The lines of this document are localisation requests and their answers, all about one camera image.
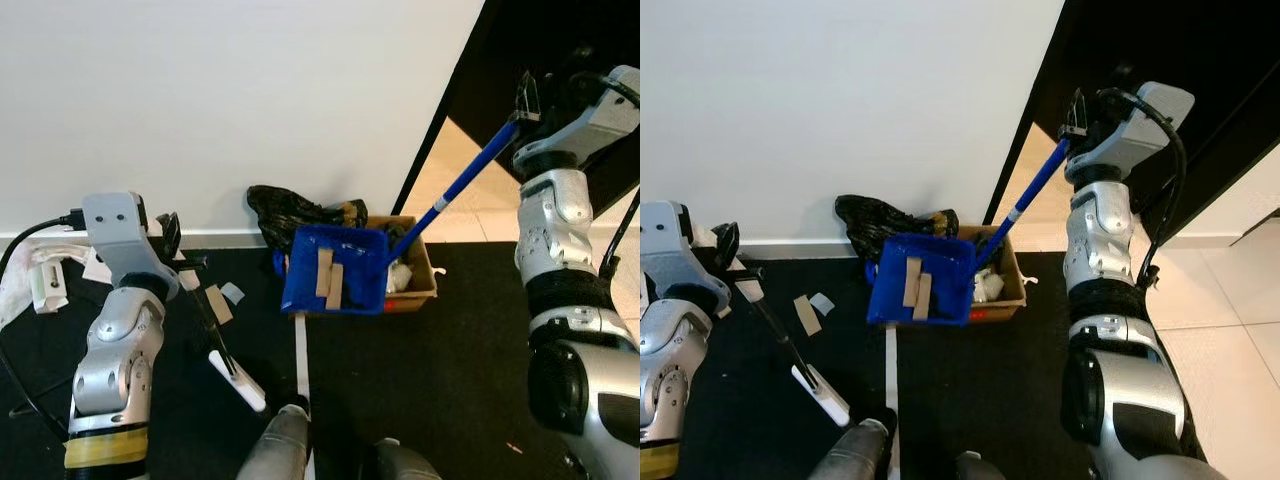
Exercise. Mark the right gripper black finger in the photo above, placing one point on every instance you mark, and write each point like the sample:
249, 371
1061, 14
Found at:
527, 98
1077, 115

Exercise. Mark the black plastic bag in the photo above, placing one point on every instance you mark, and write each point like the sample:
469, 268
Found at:
880, 220
290, 210

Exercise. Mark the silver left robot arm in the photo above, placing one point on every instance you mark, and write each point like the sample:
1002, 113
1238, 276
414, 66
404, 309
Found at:
670, 350
120, 340

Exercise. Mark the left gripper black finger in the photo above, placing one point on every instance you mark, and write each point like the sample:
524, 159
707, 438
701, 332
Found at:
170, 235
727, 247

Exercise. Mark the white floor tape strip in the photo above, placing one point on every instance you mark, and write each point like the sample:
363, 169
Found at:
891, 365
302, 360

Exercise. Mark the white power adapter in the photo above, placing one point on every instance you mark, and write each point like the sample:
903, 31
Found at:
48, 287

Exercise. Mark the grey robot leg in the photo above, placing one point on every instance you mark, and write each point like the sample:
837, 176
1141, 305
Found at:
275, 445
978, 468
405, 462
850, 455

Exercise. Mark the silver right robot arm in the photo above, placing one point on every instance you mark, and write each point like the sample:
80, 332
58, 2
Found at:
1095, 225
555, 215

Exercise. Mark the white crumpled plastic bag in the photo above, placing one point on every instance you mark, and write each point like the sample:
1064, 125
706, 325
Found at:
400, 278
989, 287

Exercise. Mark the grey robot left leg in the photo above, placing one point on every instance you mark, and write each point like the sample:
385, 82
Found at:
275, 445
850, 455

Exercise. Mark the white crumpled cloth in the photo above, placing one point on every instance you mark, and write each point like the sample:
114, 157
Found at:
18, 292

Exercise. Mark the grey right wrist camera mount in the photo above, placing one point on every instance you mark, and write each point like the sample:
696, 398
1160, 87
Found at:
1145, 125
600, 120

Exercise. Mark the black door frame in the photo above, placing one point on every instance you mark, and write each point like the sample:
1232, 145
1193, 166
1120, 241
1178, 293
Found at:
560, 30
1200, 50

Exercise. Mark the brown cardboard box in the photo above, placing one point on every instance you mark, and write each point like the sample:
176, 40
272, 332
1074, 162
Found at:
425, 275
1014, 285

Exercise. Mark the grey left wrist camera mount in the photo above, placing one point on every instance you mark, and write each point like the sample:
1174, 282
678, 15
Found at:
662, 245
115, 235

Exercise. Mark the small grey paper scrap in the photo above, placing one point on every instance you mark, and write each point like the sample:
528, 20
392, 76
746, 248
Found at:
232, 293
822, 303

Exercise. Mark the long tan cardboard strip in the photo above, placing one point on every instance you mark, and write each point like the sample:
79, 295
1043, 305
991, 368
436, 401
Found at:
324, 272
334, 288
912, 282
921, 297

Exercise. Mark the black broom with white head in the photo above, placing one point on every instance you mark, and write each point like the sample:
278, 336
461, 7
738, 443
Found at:
823, 400
240, 385

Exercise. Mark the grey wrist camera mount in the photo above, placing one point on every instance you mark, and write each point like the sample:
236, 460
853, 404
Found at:
600, 120
115, 235
662, 245
1145, 125

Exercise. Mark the tan cardboard scrap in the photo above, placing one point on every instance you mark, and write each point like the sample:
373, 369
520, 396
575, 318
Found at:
219, 304
808, 315

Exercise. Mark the black floor mat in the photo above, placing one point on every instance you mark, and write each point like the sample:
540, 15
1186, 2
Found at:
1000, 400
430, 380

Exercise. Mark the grey robot right leg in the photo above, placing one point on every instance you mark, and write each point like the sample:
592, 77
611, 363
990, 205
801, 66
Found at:
978, 468
405, 462

